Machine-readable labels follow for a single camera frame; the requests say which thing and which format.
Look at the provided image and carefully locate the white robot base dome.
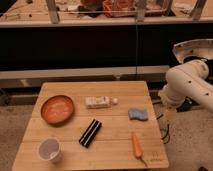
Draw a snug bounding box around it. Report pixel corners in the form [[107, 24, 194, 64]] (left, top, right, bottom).
[[173, 39, 213, 63]]

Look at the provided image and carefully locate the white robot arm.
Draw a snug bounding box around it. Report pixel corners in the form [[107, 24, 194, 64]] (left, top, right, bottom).
[[158, 60, 213, 112]]

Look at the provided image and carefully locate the white tube with label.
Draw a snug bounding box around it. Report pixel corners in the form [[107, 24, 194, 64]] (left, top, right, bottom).
[[85, 96, 118, 109]]

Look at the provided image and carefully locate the blue sponge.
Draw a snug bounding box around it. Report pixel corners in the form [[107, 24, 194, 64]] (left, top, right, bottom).
[[128, 108, 148, 121]]

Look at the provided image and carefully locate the black striped rectangular block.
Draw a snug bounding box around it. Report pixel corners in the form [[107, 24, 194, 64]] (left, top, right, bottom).
[[78, 119, 102, 148]]

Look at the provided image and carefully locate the wooden table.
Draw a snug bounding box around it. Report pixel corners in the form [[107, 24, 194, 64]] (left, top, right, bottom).
[[12, 81, 169, 171]]

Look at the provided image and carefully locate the orange wooden bowl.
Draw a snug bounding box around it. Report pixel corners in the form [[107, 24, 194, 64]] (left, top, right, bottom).
[[41, 95, 74, 124]]

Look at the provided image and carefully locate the orange carrot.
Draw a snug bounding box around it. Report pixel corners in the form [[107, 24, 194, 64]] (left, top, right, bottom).
[[131, 132, 147, 165]]

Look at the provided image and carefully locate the orange basket on shelf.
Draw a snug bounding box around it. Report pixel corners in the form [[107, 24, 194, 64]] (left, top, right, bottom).
[[102, 0, 166, 17]]

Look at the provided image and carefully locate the white paper cup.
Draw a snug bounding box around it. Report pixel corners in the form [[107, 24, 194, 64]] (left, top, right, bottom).
[[37, 137, 62, 163]]

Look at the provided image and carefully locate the black cable beside table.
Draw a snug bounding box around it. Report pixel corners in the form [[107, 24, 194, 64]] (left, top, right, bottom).
[[155, 113, 171, 145]]

